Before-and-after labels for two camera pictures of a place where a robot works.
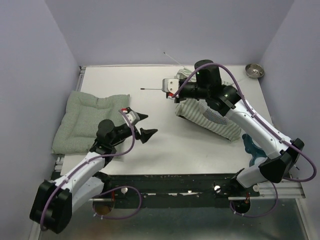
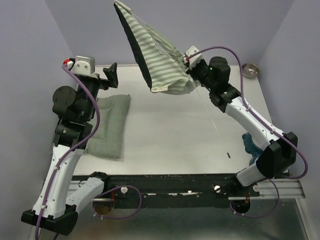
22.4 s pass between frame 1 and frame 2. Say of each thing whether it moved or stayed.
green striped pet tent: moved
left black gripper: moved
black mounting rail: stayed
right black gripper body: moved
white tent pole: moved
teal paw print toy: stayed
